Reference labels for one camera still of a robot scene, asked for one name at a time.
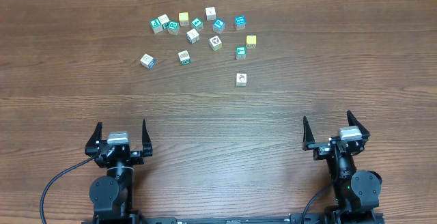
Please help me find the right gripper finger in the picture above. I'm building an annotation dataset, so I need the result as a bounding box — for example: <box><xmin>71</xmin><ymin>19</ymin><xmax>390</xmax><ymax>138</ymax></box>
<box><xmin>346</xmin><ymin>110</ymin><xmax>370</xmax><ymax>141</ymax></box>
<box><xmin>302</xmin><ymin>116</ymin><xmax>315</xmax><ymax>150</ymax></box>

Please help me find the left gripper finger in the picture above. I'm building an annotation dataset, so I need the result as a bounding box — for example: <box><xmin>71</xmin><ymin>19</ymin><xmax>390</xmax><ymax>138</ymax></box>
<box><xmin>141</xmin><ymin>119</ymin><xmax>153</xmax><ymax>156</ymax></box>
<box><xmin>85</xmin><ymin>122</ymin><xmax>102</xmax><ymax>148</ymax></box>

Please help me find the white block blue edge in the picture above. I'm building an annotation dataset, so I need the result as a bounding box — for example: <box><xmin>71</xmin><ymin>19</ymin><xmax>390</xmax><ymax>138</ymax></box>
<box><xmin>140</xmin><ymin>53</ymin><xmax>156</xmax><ymax>70</ymax></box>

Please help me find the white block green edge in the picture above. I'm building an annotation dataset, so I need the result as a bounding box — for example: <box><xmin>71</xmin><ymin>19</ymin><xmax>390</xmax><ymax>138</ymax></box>
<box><xmin>178</xmin><ymin>51</ymin><xmax>191</xmax><ymax>66</ymax></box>

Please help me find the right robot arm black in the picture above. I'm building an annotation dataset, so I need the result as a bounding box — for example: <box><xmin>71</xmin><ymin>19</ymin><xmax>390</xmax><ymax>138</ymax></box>
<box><xmin>300</xmin><ymin>111</ymin><xmax>384</xmax><ymax>223</ymax></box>

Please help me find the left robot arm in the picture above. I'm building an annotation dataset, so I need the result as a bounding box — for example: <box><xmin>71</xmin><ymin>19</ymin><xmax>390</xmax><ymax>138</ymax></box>
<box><xmin>85</xmin><ymin>122</ymin><xmax>153</xmax><ymax>223</ymax></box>

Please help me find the white block monkey picture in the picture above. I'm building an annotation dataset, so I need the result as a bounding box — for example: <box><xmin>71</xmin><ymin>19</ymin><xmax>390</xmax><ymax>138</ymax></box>
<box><xmin>236</xmin><ymin>73</ymin><xmax>247</xmax><ymax>87</ymax></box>

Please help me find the green top block right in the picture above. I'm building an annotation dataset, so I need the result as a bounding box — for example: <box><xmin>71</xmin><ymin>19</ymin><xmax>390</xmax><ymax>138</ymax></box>
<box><xmin>236</xmin><ymin>46</ymin><xmax>246</xmax><ymax>60</ymax></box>

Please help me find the yellow top block right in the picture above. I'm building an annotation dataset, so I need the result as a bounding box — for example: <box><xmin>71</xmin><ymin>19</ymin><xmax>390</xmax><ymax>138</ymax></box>
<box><xmin>246</xmin><ymin>36</ymin><xmax>257</xmax><ymax>48</ymax></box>

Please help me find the yellow block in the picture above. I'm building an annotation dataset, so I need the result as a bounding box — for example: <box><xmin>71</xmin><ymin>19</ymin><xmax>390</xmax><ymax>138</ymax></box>
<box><xmin>178</xmin><ymin>12</ymin><xmax>190</xmax><ymax>27</ymax></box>
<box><xmin>246</xmin><ymin>36</ymin><xmax>257</xmax><ymax>48</ymax></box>

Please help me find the white block blue side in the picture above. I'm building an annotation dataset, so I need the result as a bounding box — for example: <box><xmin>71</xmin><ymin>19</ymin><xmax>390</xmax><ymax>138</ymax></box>
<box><xmin>186</xmin><ymin>29</ymin><xmax>200</xmax><ymax>44</ymax></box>

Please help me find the green top block far left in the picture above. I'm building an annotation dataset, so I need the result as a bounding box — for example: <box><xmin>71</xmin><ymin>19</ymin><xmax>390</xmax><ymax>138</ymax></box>
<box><xmin>150</xmin><ymin>18</ymin><xmax>163</xmax><ymax>33</ymax></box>

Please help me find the white block animal picture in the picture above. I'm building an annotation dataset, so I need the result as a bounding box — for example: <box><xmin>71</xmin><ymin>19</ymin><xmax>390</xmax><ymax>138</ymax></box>
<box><xmin>209</xmin><ymin>36</ymin><xmax>223</xmax><ymax>51</ymax></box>

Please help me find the white top block green side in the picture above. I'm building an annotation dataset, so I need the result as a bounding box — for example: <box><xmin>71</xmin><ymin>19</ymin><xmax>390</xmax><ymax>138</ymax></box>
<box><xmin>158</xmin><ymin>14</ymin><xmax>170</xmax><ymax>29</ymax></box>

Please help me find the small green top block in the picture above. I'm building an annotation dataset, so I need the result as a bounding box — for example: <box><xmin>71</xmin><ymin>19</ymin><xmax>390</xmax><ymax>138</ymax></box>
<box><xmin>191</xmin><ymin>18</ymin><xmax>203</xmax><ymax>31</ymax></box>

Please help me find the yellow top block rear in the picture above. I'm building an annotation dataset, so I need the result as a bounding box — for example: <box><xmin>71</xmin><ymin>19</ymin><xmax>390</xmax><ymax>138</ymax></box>
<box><xmin>178</xmin><ymin>12</ymin><xmax>190</xmax><ymax>27</ymax></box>

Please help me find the blue top block right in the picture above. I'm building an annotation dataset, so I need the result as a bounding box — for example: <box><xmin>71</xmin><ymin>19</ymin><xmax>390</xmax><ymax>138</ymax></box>
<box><xmin>234</xmin><ymin>15</ymin><xmax>246</xmax><ymax>31</ymax></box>

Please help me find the blue P block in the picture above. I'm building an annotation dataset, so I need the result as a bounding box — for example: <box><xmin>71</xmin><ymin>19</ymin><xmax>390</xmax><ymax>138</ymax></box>
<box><xmin>212</xmin><ymin>18</ymin><xmax>225</xmax><ymax>34</ymax></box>

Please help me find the white top block rear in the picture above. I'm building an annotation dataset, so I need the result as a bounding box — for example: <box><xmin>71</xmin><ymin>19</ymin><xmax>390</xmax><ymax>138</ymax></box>
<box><xmin>206</xmin><ymin>7</ymin><xmax>216</xmax><ymax>21</ymax></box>

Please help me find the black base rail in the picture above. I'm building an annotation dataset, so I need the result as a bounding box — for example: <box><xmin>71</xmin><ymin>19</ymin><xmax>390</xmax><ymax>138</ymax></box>
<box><xmin>82</xmin><ymin>213</ymin><xmax>385</xmax><ymax>224</ymax></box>

